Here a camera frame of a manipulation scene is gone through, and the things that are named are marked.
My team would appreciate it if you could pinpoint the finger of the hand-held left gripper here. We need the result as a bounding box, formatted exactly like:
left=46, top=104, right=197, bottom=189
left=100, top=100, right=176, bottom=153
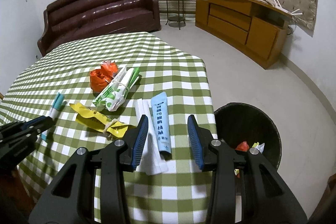
left=0, top=116, right=54, bottom=135
left=0, top=130, right=42, bottom=170

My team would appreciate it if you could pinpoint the white router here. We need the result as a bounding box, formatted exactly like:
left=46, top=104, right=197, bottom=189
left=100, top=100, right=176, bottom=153
left=272, top=0, right=303, bottom=17

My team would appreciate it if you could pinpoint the wooden cabinet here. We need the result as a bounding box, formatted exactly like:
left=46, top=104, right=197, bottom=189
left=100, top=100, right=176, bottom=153
left=195, top=0, right=293, bottom=69

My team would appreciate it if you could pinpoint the white paper roll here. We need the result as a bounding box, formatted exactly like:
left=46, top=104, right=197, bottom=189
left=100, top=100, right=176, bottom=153
left=134, top=98, right=168, bottom=176

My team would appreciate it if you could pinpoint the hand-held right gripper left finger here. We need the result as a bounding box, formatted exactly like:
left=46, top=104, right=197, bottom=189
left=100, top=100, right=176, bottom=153
left=28, top=114, right=149, bottom=224

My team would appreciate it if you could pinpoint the green white wrapper bundle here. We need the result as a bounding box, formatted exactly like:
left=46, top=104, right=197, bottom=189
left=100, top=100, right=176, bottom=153
left=92, top=67, right=141, bottom=112

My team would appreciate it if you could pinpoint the large orange plastic bag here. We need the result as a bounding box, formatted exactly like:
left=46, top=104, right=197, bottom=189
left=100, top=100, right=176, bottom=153
left=234, top=141, right=250, bottom=152

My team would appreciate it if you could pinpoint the light blue tube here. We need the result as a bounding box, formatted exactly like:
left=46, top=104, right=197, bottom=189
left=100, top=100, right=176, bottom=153
left=150, top=92, right=172, bottom=157

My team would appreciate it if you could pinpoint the small orange plastic bag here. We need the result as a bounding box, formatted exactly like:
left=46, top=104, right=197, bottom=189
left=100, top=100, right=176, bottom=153
left=90, top=60, right=118, bottom=90

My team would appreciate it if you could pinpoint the black metal plant stand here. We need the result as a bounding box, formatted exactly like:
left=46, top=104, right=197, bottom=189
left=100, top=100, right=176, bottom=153
left=164, top=0, right=187, bottom=30

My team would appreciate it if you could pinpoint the black trash bin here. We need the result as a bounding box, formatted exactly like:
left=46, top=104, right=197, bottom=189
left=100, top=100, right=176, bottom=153
left=213, top=102, right=282, bottom=195

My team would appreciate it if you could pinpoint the yellow wrapper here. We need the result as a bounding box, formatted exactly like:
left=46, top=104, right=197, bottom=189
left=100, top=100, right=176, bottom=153
left=70, top=103, right=137, bottom=139

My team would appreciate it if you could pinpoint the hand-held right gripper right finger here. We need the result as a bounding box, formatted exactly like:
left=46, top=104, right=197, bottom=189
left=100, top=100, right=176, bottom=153
left=187, top=114, right=307, bottom=224

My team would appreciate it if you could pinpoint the white tube teal cap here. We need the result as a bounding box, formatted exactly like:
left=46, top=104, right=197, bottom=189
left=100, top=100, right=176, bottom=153
left=41, top=93, right=66, bottom=140

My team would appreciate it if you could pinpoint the green checkered tablecloth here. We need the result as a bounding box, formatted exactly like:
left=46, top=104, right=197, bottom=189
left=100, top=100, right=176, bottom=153
left=0, top=31, right=217, bottom=224

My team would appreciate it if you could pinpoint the brown leather sofa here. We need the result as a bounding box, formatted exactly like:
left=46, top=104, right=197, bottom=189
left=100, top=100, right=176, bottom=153
left=37, top=0, right=161, bottom=57

